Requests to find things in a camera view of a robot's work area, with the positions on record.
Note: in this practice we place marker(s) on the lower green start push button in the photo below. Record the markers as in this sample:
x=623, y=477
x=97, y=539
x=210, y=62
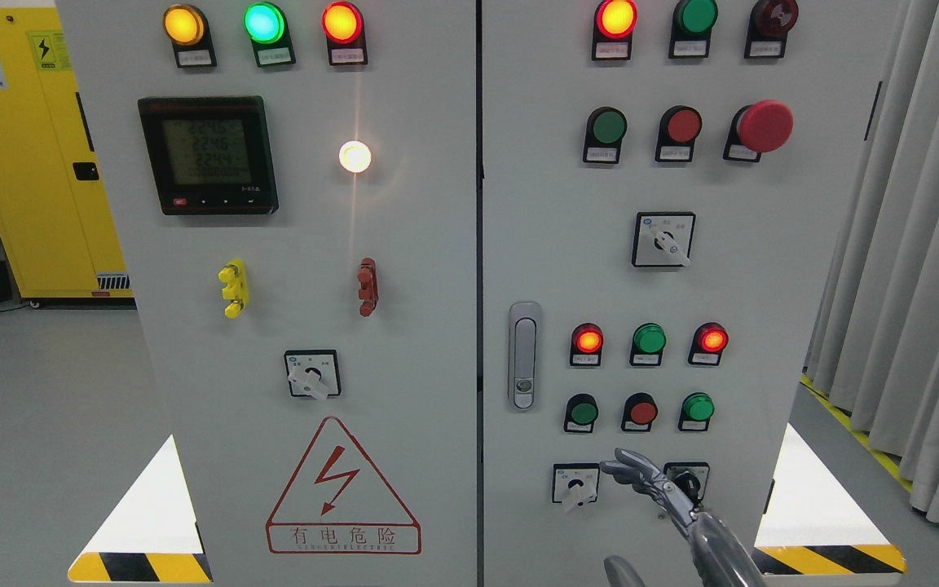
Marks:
x=580, y=414

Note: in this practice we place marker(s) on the red indicator lamp top left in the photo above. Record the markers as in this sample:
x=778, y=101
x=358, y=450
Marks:
x=344, y=30

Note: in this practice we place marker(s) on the lower left red indicator lamp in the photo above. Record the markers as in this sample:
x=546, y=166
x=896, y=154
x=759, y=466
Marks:
x=586, y=346

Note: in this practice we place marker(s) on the red push button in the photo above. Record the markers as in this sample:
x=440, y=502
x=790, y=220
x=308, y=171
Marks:
x=679, y=127
x=639, y=413

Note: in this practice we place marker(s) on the left white striped robot base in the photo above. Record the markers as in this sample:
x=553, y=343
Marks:
x=150, y=538

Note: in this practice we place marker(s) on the white glowing indicator lamp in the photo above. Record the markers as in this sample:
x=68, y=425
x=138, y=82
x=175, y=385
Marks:
x=355, y=156

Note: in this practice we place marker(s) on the dark red buzzer lamp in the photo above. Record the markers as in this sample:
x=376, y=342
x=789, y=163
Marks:
x=767, y=28

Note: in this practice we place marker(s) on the red indicator lamp top right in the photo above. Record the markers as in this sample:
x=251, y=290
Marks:
x=613, y=25

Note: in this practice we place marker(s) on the upper right rotary selector switch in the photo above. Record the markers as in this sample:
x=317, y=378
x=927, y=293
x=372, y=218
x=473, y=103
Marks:
x=663, y=239

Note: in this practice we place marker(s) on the grey electrical control cabinet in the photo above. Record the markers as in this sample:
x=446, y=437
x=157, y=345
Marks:
x=477, y=198

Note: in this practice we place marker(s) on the black key selector switch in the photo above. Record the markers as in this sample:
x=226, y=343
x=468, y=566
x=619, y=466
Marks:
x=690, y=476

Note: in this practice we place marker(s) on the lower red push button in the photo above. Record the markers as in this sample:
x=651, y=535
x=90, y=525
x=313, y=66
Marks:
x=639, y=413

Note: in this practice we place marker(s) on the red indicator lamp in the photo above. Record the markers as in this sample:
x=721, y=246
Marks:
x=613, y=25
x=586, y=346
x=708, y=344
x=344, y=30

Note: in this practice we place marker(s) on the red electrical danger warning sticker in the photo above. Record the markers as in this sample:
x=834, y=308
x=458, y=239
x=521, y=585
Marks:
x=338, y=502

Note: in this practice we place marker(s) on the yellow terminal connector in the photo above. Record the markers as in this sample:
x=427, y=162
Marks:
x=235, y=288

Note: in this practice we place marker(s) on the upper red push button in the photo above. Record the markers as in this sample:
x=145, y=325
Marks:
x=679, y=127

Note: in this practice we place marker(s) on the grey robotic right hand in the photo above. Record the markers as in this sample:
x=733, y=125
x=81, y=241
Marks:
x=637, y=471

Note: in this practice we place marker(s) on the yellow indicator lamp top left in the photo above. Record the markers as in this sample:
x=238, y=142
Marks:
x=190, y=36

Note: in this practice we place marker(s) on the red emergency stop mushroom button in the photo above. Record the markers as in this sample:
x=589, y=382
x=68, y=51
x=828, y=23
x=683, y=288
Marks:
x=757, y=129

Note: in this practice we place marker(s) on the grey cabinet door handle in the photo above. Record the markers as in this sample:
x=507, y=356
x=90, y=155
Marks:
x=523, y=323

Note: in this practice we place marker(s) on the green indicator lamp top right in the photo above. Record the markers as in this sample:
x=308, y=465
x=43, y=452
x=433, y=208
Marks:
x=691, y=29

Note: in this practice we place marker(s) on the right white striped robot base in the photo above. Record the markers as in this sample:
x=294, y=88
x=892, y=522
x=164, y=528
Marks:
x=814, y=534

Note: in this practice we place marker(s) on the black digital power meter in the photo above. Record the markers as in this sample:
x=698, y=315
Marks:
x=210, y=155

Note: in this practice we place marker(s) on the green indicator lamp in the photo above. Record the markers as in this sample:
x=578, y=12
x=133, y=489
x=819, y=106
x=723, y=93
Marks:
x=691, y=29
x=269, y=34
x=647, y=346

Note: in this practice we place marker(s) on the grey robot right forearm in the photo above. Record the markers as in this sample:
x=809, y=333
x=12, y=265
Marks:
x=718, y=556

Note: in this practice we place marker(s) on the red terminal connector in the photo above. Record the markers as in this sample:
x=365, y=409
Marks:
x=368, y=292

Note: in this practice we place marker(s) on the green indicator lamp top left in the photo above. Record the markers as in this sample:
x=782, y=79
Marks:
x=269, y=34

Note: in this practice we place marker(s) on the lower middle green indicator lamp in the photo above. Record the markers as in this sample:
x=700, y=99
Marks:
x=647, y=346

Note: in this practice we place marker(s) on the yellow safety storage cabinet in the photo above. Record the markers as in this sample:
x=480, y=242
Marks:
x=55, y=225

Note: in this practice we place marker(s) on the lower right red indicator lamp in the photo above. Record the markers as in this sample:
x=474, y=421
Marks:
x=708, y=344

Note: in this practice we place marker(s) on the lower right green push button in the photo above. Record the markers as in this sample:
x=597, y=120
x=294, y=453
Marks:
x=697, y=411

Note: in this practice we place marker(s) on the upper green push button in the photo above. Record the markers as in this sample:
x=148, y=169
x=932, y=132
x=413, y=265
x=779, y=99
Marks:
x=604, y=132

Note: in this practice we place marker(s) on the bottom left rotary selector switch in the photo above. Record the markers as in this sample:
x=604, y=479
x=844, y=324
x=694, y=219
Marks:
x=574, y=485

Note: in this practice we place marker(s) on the left door rotary selector switch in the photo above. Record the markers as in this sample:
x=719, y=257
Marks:
x=313, y=374

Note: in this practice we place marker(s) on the grey curtain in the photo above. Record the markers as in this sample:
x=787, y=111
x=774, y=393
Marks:
x=875, y=348

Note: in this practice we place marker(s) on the grey robot left hand tip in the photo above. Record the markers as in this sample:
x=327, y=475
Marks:
x=620, y=573

